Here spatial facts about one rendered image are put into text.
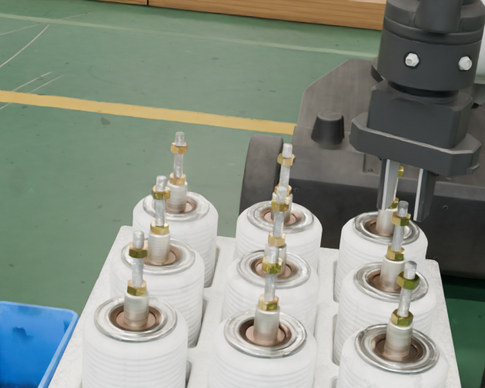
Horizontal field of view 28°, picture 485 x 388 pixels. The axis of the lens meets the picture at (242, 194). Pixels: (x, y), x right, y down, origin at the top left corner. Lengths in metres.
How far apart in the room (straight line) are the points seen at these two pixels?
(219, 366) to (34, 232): 0.75
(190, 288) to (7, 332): 0.29
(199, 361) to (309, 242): 0.19
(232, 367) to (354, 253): 0.26
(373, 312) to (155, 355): 0.22
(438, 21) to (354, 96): 0.94
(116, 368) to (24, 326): 0.32
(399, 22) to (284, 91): 1.41
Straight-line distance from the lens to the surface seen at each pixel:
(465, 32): 0.85
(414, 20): 0.84
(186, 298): 0.97
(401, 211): 0.94
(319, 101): 1.70
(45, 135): 1.93
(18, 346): 1.19
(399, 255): 0.96
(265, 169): 1.38
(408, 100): 0.87
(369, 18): 2.83
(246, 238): 1.06
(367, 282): 0.97
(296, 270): 0.98
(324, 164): 1.38
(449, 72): 0.86
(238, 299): 0.96
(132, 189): 1.71
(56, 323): 1.15
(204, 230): 1.06
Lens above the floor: 0.74
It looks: 25 degrees down
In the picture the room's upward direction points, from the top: 5 degrees clockwise
